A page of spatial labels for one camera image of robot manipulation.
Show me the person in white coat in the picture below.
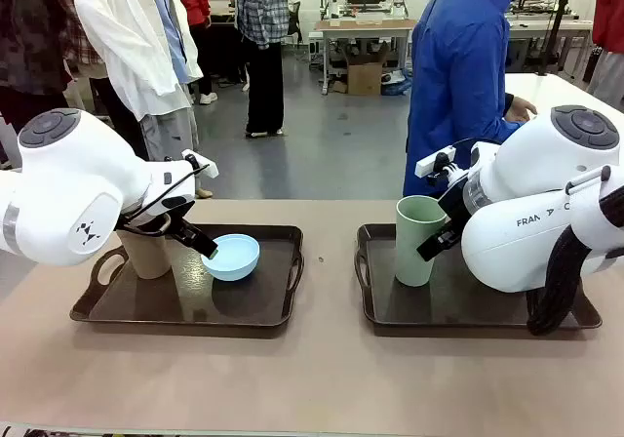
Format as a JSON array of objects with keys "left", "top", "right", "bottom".
[{"left": 74, "top": 0, "right": 215, "bottom": 199}]

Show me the dark brown serving tray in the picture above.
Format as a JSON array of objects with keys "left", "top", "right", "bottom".
[
  {"left": 69, "top": 223, "right": 305, "bottom": 329},
  {"left": 354, "top": 222, "right": 604, "bottom": 337}
]

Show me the person in plaid shirt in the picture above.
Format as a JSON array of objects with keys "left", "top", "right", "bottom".
[{"left": 235, "top": 0, "right": 290, "bottom": 139}]

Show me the cardboard box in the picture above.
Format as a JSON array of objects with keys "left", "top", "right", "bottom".
[{"left": 345, "top": 49, "right": 389, "bottom": 97}]

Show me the person in checked red shirt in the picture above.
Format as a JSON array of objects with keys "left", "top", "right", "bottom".
[{"left": 36, "top": 0, "right": 150, "bottom": 163}]

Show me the person's right hand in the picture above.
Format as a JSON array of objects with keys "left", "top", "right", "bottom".
[{"left": 504, "top": 98, "right": 538, "bottom": 123}]

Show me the tall brown cup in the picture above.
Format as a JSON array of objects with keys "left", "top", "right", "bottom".
[{"left": 115, "top": 212, "right": 173, "bottom": 280}]

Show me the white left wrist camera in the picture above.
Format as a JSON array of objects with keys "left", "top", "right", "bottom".
[{"left": 181, "top": 149, "right": 218, "bottom": 179}]

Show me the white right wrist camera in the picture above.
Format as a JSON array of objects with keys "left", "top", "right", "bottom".
[{"left": 414, "top": 146, "right": 458, "bottom": 187}]

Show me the white side table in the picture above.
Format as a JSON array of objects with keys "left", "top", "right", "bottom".
[{"left": 504, "top": 72, "right": 624, "bottom": 131}]

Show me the black tripod stand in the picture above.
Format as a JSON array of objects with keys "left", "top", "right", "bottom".
[{"left": 538, "top": 0, "right": 579, "bottom": 76}]

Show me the person in blue jacket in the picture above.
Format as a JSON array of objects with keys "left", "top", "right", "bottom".
[{"left": 403, "top": 0, "right": 537, "bottom": 198}]

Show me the light blue bowl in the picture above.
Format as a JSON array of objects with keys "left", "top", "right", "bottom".
[{"left": 200, "top": 233, "right": 261, "bottom": 283}]

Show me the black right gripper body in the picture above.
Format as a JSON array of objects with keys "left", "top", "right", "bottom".
[{"left": 437, "top": 181, "right": 473, "bottom": 228}]

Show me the tall green cup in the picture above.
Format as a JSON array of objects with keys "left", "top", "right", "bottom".
[{"left": 395, "top": 195, "right": 448, "bottom": 288}]

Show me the wooden top workbench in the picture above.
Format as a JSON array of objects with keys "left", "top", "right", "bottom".
[{"left": 314, "top": 17, "right": 420, "bottom": 97}]

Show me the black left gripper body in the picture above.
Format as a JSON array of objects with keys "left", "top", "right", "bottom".
[{"left": 162, "top": 195, "right": 196, "bottom": 240}]

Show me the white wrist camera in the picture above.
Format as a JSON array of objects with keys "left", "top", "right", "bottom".
[
  {"left": 414, "top": 146, "right": 458, "bottom": 187},
  {"left": 181, "top": 149, "right": 218, "bottom": 179}
]

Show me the thin black camera cable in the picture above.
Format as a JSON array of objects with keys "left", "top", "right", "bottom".
[{"left": 116, "top": 163, "right": 211, "bottom": 237}]

